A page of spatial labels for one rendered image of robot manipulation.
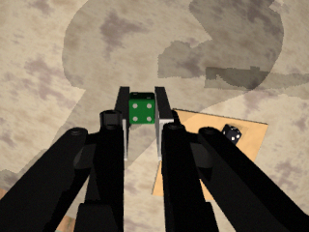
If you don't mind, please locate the green die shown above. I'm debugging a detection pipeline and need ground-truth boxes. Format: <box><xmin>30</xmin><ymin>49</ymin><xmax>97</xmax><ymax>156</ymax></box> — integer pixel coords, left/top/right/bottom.
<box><xmin>129</xmin><ymin>92</ymin><xmax>155</xmax><ymax>124</ymax></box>

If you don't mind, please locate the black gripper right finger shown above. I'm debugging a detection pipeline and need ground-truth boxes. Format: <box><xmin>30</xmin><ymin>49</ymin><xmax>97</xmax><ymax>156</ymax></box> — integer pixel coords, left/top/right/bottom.
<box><xmin>154</xmin><ymin>87</ymin><xmax>309</xmax><ymax>232</ymax></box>

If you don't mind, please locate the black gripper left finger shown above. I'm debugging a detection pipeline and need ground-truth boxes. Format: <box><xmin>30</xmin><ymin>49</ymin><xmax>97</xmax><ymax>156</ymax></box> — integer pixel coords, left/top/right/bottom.
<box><xmin>0</xmin><ymin>86</ymin><xmax>129</xmax><ymax>232</ymax></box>

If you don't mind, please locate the black die with white pips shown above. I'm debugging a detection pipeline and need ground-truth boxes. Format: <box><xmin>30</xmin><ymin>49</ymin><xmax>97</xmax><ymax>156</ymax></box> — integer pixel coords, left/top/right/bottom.
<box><xmin>222</xmin><ymin>124</ymin><xmax>241</xmax><ymax>145</ymax></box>

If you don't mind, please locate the tan mat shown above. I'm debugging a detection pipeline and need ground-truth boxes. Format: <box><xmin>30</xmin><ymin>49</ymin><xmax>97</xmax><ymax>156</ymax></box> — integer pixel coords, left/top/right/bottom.
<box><xmin>153</xmin><ymin>108</ymin><xmax>268</xmax><ymax>200</ymax></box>

